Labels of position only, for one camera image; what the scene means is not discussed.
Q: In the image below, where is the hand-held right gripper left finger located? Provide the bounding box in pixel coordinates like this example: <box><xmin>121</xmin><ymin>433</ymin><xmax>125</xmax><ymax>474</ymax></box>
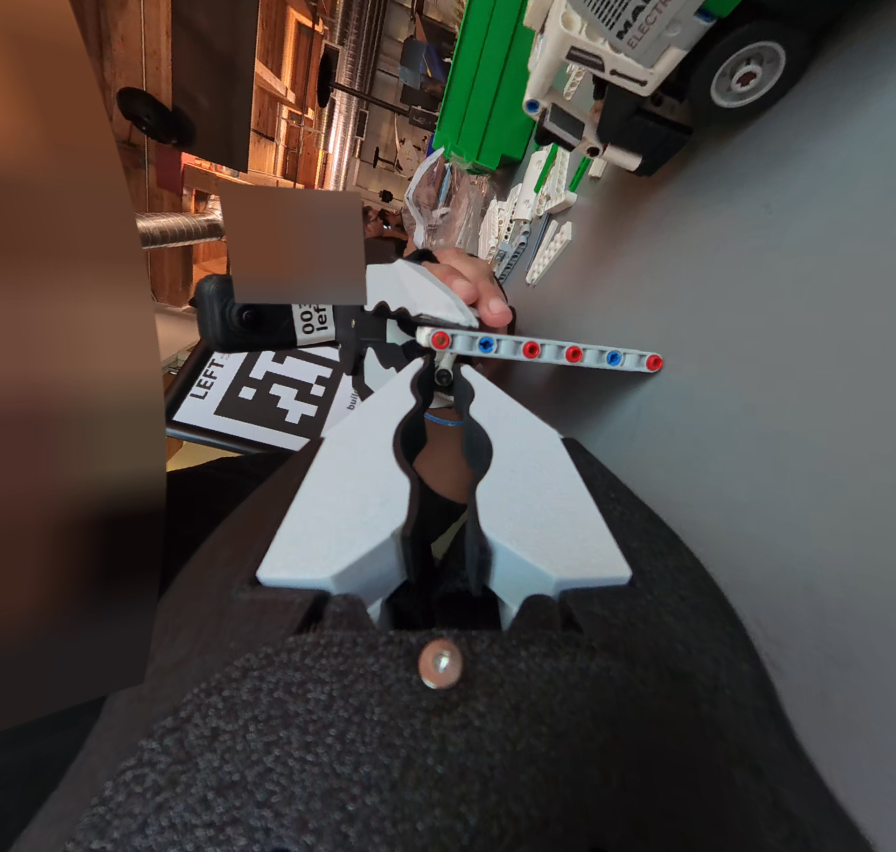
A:
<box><xmin>255</xmin><ymin>358</ymin><xmax>431</xmax><ymax>622</ymax></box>

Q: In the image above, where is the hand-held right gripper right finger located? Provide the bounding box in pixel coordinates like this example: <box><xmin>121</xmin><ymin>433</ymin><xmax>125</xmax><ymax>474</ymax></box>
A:
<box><xmin>454</xmin><ymin>365</ymin><xmax>633</xmax><ymax>622</ymax></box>

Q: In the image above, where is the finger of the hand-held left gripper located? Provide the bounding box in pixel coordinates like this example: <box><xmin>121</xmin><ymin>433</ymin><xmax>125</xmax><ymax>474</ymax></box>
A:
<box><xmin>365</xmin><ymin>260</ymin><xmax>481</xmax><ymax>328</ymax></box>
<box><xmin>353</xmin><ymin>323</ymin><xmax>424</xmax><ymax>398</ymax></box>

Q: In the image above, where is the small white lego connector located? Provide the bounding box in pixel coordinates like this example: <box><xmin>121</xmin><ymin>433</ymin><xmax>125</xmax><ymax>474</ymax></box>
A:
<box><xmin>428</xmin><ymin>355</ymin><xmax>457</xmax><ymax>408</ymax></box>

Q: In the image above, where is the grey lego beam assembly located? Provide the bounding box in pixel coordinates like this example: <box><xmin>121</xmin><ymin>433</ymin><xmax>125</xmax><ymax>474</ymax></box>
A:
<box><xmin>416</xmin><ymin>328</ymin><xmax>665</xmax><ymax>377</ymax></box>

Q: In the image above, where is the pile of white lego pieces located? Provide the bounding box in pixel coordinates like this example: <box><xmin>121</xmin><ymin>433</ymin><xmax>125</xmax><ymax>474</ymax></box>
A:
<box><xmin>483</xmin><ymin>145</ymin><xmax>610</xmax><ymax>286</ymax></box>

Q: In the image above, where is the green lego panel assembly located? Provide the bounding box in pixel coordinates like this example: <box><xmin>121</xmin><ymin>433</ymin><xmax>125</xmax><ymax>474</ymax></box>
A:
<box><xmin>434</xmin><ymin>0</ymin><xmax>561</xmax><ymax>170</ymax></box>

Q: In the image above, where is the white lego truck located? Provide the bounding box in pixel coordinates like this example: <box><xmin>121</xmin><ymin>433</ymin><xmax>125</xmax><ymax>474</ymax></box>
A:
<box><xmin>521</xmin><ymin>0</ymin><xmax>896</xmax><ymax>177</ymax></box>

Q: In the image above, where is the person's left hand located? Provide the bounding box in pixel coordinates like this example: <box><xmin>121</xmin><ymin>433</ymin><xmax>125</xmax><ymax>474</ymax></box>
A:
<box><xmin>423</xmin><ymin>246</ymin><xmax>514</xmax><ymax>328</ymax></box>

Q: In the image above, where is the clear plastic bag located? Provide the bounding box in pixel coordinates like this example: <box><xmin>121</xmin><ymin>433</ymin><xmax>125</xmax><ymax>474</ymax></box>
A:
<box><xmin>405</xmin><ymin>147</ymin><xmax>491</xmax><ymax>258</ymax></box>

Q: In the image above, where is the black caster wheel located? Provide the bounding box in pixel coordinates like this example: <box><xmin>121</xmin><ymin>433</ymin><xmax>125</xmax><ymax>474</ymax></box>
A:
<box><xmin>115</xmin><ymin>87</ymin><xmax>193</xmax><ymax>147</ymax></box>

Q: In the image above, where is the dark cabinet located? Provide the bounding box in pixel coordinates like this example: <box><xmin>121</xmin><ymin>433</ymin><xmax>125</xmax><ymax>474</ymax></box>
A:
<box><xmin>170</xmin><ymin>0</ymin><xmax>263</xmax><ymax>173</ymax></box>

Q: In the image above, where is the silver ribbed air duct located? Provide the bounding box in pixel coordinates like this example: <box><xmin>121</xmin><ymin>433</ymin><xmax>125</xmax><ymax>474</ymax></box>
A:
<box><xmin>136</xmin><ymin>210</ymin><xmax>225</xmax><ymax>251</ymax></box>

